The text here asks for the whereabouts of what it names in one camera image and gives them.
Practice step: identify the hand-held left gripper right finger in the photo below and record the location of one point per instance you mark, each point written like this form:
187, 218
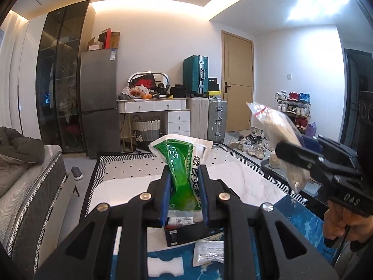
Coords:
203, 195

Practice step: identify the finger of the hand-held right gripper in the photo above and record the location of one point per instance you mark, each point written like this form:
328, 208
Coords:
310, 142
306, 159

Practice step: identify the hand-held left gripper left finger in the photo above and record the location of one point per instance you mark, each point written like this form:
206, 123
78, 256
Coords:
166, 198

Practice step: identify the clear bag with red print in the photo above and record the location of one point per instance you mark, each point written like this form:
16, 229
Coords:
279, 128

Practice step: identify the green and white packet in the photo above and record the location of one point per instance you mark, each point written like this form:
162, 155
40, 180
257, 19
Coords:
177, 166

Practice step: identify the black cardboard box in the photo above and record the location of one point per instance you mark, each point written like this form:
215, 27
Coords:
180, 236

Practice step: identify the clear mask packet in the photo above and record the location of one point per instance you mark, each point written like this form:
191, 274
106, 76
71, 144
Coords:
208, 252

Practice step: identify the person's right hand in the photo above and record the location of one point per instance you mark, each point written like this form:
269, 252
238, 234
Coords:
335, 224

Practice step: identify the purple plastic jug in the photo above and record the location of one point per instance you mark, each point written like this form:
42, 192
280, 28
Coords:
311, 129

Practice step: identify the glass side table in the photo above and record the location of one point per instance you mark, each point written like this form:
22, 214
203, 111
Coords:
274, 173

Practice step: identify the shoe rack with shoes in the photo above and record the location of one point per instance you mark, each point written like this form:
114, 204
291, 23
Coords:
294, 110

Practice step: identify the pile of shoes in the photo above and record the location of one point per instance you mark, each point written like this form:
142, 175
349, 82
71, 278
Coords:
250, 145

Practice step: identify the blue printed mat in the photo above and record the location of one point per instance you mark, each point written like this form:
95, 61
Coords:
291, 218

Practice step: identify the white foam block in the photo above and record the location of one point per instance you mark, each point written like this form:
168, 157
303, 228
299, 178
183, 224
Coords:
164, 266

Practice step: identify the white wicker basket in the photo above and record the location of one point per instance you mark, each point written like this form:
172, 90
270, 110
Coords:
145, 129

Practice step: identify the silver suitcase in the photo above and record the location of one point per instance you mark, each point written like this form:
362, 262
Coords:
217, 121

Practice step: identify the beige suitcase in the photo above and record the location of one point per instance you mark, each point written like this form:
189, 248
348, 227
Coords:
197, 118

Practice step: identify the black framed glass door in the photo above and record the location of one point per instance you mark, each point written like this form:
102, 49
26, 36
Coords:
354, 73

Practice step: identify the white vanity desk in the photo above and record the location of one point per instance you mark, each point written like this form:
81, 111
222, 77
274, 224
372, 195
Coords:
177, 116

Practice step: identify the grey slipper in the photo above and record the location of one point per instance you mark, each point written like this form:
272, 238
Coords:
77, 173

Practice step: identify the yellow box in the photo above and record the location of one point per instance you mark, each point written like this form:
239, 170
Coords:
214, 94

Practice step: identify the oranges on plate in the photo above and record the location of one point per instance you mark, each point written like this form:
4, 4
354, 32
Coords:
147, 96

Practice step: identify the black desk box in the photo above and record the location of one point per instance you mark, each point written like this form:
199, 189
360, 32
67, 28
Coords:
178, 92

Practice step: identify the wooden door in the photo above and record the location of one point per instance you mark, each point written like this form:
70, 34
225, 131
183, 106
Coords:
237, 64

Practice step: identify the plastic bag of fruit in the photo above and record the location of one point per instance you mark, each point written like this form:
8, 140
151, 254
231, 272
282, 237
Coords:
134, 92

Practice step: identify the flat black box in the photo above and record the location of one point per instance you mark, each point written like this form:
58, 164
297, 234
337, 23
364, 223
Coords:
214, 84

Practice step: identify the black and red shoebox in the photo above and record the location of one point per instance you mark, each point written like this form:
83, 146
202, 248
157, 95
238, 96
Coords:
142, 81

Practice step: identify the teal suitcase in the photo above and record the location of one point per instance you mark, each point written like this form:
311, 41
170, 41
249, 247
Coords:
193, 75

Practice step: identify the white framed mirror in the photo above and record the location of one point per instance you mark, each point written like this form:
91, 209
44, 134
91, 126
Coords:
163, 77

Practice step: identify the grey fridge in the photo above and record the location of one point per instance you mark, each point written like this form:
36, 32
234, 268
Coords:
99, 93

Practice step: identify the grey bed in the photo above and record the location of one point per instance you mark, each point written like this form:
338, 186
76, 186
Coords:
35, 210

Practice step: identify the dark brown blanket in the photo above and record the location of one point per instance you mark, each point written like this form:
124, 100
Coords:
20, 145

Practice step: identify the beige duvet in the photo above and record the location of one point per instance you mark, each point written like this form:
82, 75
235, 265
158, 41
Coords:
11, 178

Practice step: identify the black glass cabinet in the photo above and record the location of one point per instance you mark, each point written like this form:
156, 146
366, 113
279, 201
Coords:
64, 78

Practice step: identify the brown cardboard box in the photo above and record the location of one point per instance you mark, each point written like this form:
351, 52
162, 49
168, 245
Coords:
115, 40

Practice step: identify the small white box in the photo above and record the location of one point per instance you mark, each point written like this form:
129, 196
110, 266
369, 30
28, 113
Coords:
94, 46

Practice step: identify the red and black box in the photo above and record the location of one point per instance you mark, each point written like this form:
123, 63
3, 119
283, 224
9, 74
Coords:
104, 39

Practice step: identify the white wardrobe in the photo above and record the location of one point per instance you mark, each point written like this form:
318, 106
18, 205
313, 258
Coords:
23, 78

